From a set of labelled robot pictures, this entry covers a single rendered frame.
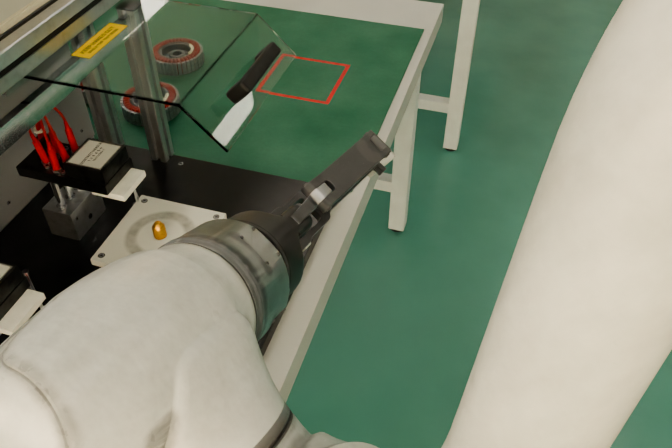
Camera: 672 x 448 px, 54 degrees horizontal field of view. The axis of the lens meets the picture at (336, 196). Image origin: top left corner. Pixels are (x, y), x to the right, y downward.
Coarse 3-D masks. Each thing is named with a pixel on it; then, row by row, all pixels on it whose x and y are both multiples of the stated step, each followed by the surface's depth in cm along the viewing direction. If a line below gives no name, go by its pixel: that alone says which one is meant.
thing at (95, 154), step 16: (64, 144) 99; (96, 144) 95; (112, 144) 95; (32, 160) 96; (80, 160) 92; (96, 160) 92; (112, 160) 93; (128, 160) 96; (32, 176) 95; (48, 176) 94; (64, 176) 93; (80, 176) 92; (96, 176) 91; (112, 176) 93; (128, 176) 96; (144, 176) 97; (96, 192) 93; (112, 192) 93; (128, 192) 94
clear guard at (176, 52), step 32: (128, 0) 97; (160, 0) 97; (96, 32) 90; (128, 32) 90; (160, 32) 90; (192, 32) 90; (224, 32) 90; (256, 32) 92; (64, 64) 84; (96, 64) 84; (128, 64) 84; (160, 64) 84; (192, 64) 84; (224, 64) 85; (288, 64) 95; (128, 96) 79; (160, 96) 78; (192, 96) 79; (224, 96) 83; (256, 96) 87; (224, 128) 81
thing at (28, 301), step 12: (0, 264) 78; (12, 264) 78; (0, 276) 76; (12, 276) 77; (24, 276) 80; (0, 288) 76; (12, 288) 78; (24, 288) 80; (0, 300) 76; (12, 300) 78; (24, 300) 79; (36, 300) 79; (0, 312) 76; (12, 312) 78; (24, 312) 78; (0, 324) 76; (12, 324) 76
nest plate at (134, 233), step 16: (144, 208) 106; (160, 208) 106; (176, 208) 106; (192, 208) 106; (128, 224) 103; (144, 224) 103; (176, 224) 103; (192, 224) 103; (112, 240) 100; (128, 240) 100; (144, 240) 100; (160, 240) 100; (96, 256) 98; (112, 256) 98
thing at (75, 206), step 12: (84, 192) 102; (48, 204) 100; (72, 204) 100; (84, 204) 101; (96, 204) 104; (48, 216) 100; (60, 216) 99; (72, 216) 99; (84, 216) 102; (96, 216) 105; (60, 228) 101; (72, 228) 100; (84, 228) 102
